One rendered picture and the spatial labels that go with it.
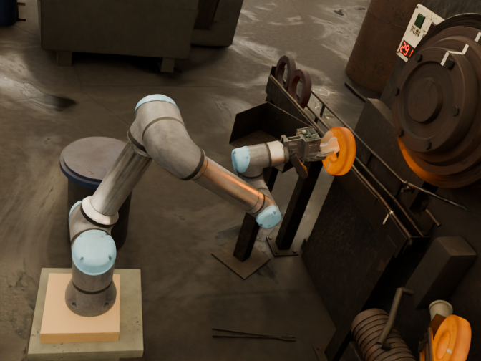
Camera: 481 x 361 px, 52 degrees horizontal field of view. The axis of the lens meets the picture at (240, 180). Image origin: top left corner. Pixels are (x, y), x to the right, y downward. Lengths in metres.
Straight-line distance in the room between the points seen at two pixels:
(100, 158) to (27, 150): 0.85
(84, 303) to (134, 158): 0.45
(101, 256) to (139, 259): 0.80
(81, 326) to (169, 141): 0.63
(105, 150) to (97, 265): 0.75
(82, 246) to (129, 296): 0.32
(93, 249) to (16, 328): 0.65
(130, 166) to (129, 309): 0.50
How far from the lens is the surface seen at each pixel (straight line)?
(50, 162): 2.71
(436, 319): 1.40
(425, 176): 1.53
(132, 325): 1.61
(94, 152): 2.04
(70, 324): 1.55
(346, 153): 1.55
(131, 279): 1.73
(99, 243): 1.44
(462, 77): 1.34
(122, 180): 1.41
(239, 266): 2.26
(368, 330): 1.55
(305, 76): 2.27
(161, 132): 1.23
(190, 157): 1.23
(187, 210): 2.48
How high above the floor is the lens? 1.60
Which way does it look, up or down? 35 degrees down
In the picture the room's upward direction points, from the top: 16 degrees clockwise
